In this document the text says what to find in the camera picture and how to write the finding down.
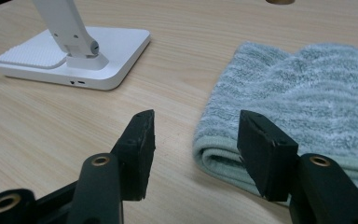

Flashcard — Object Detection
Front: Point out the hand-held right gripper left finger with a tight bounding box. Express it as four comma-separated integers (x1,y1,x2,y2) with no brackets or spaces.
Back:
110,108,157,202

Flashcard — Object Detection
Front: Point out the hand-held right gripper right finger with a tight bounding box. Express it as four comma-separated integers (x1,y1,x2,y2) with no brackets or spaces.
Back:
236,109,299,203

